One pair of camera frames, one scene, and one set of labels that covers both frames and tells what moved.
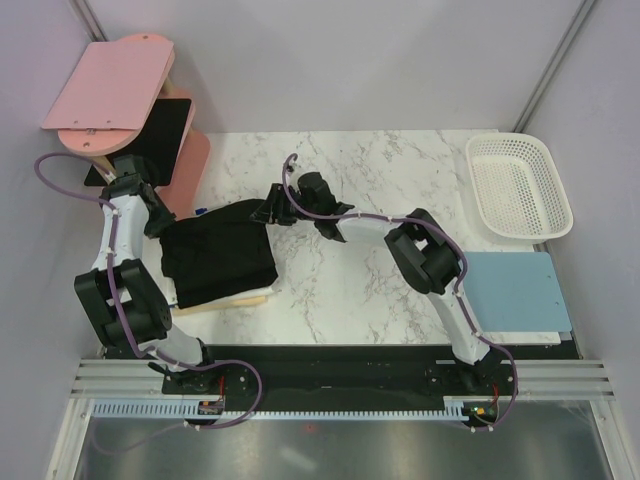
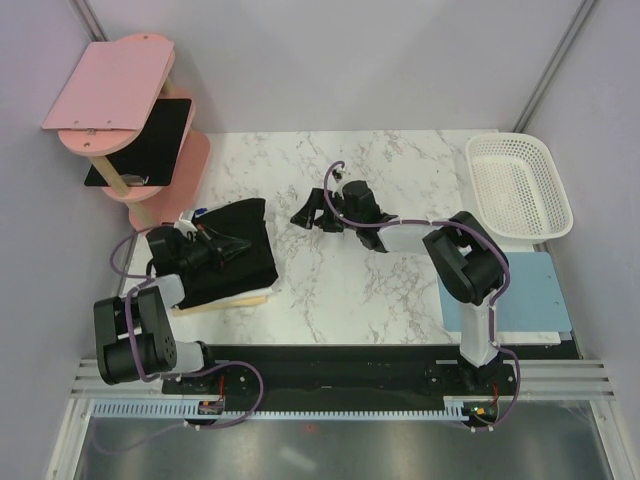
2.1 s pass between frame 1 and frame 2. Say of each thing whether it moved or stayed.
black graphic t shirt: stayed
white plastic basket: stayed
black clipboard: stayed
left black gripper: moved
